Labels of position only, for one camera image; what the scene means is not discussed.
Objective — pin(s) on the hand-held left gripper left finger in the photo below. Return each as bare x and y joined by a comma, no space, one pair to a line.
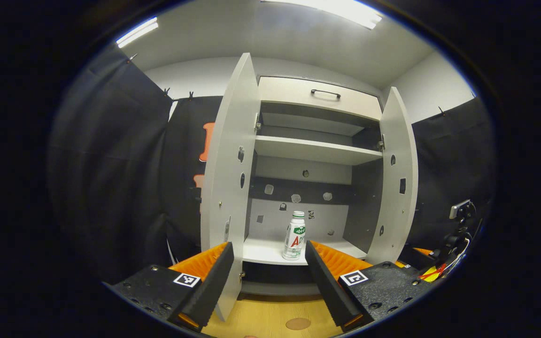
214,286

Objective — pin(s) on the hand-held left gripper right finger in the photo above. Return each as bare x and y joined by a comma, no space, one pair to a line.
327,286

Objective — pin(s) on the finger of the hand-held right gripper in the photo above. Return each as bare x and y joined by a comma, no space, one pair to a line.
413,268
423,252

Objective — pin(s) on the cabinet door with headphones sticker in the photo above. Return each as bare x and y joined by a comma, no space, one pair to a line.
404,220

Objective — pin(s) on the white bottle with green label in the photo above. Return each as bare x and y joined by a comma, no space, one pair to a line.
294,239

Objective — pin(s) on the cabinet door with camera sticker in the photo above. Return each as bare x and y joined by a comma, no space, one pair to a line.
226,188

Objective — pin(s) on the brown round coaster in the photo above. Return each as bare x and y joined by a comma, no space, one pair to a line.
297,323

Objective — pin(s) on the silver door hinge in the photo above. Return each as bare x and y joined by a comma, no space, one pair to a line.
381,143
257,123

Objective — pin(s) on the grey and white cabinet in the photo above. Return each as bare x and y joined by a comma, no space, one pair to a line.
280,168

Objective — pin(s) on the white thin cabinet shelf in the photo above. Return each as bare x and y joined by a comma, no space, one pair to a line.
313,150

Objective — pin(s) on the black backdrop cloth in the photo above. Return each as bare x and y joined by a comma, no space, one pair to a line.
111,164

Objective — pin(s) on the beige drawer front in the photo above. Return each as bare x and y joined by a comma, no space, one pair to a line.
294,96

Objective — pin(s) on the wide ceiling light panel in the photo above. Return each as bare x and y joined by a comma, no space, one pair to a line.
341,10

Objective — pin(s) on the narrow ceiling light strip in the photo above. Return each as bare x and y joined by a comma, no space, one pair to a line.
136,33

